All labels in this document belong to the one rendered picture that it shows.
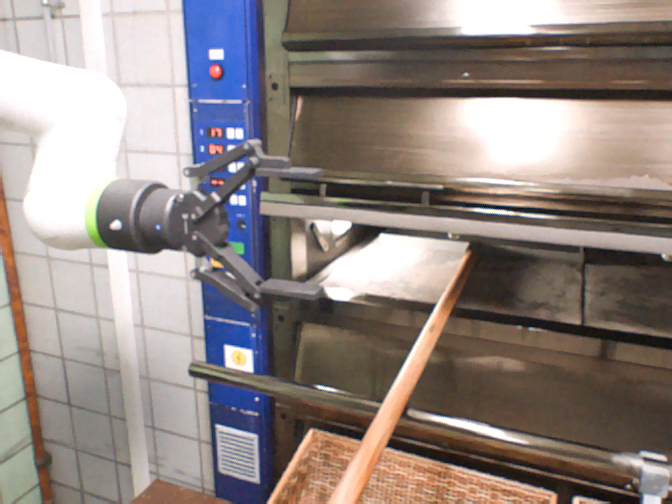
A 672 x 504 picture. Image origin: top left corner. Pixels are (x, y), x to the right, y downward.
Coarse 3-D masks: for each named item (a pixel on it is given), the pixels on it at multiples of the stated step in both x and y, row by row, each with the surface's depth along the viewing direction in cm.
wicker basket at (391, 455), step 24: (312, 432) 139; (312, 456) 139; (336, 456) 136; (384, 456) 132; (408, 456) 130; (288, 480) 130; (312, 480) 139; (336, 480) 137; (384, 480) 132; (432, 480) 128; (456, 480) 126; (480, 480) 124; (504, 480) 122
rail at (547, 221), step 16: (272, 192) 114; (352, 208) 107; (368, 208) 106; (384, 208) 105; (400, 208) 104; (416, 208) 103; (432, 208) 102; (448, 208) 101; (464, 208) 100; (528, 224) 96; (544, 224) 95; (560, 224) 94; (576, 224) 93; (592, 224) 93; (608, 224) 92; (624, 224) 91; (640, 224) 90; (656, 224) 90
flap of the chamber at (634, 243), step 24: (288, 216) 113; (312, 216) 111; (336, 216) 109; (360, 216) 107; (384, 216) 105; (408, 216) 104; (528, 240) 97; (552, 240) 95; (576, 240) 94; (600, 240) 92; (624, 240) 91; (648, 240) 90
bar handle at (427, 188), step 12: (288, 180) 116; (300, 180) 115; (312, 180) 114; (324, 180) 113; (336, 180) 112; (348, 180) 111; (360, 180) 110; (372, 180) 110; (384, 180) 109; (324, 192) 113; (432, 192) 106
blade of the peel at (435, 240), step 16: (384, 240) 172; (400, 240) 170; (416, 240) 169; (432, 240) 167; (448, 240) 165; (464, 240) 175; (480, 240) 175; (496, 240) 174; (512, 240) 174; (512, 256) 160; (528, 256) 158; (544, 256) 157; (560, 256) 156; (576, 256) 154
